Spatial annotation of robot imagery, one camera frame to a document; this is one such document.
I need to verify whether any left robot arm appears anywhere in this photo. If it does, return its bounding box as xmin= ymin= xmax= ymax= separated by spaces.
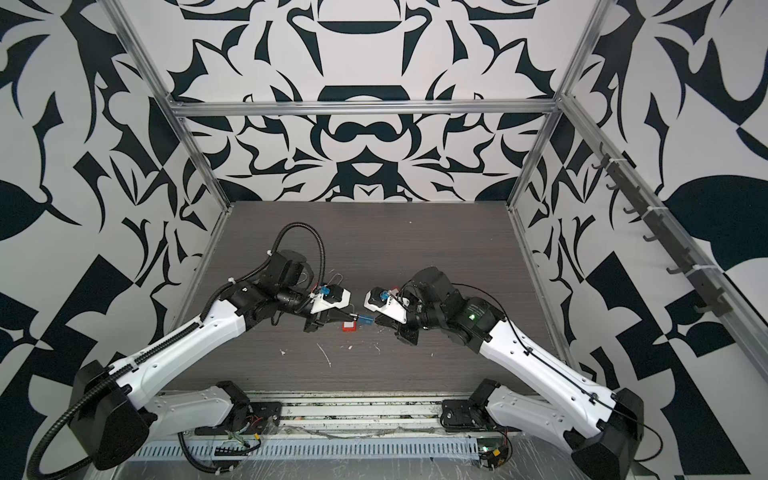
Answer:
xmin=26 ymin=222 xmax=351 ymax=479

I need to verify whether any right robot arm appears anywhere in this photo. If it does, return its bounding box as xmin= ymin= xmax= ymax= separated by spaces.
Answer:
xmin=364 ymin=267 xmax=649 ymax=479

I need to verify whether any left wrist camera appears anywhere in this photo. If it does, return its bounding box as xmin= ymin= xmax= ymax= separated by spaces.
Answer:
xmin=310 ymin=284 xmax=351 ymax=314

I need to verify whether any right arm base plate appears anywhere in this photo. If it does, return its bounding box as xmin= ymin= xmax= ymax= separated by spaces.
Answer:
xmin=439 ymin=399 xmax=520 ymax=433

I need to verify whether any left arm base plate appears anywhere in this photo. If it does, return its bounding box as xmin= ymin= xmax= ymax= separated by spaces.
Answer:
xmin=194 ymin=401 xmax=283 ymax=436

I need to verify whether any black cable left base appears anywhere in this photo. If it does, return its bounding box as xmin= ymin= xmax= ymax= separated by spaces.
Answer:
xmin=177 ymin=419 xmax=263 ymax=475

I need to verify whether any white cable duct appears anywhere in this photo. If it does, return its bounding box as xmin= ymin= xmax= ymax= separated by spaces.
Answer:
xmin=119 ymin=436 xmax=481 ymax=463

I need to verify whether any wall hook rack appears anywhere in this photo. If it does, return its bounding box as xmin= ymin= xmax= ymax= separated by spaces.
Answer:
xmin=594 ymin=145 xmax=733 ymax=317

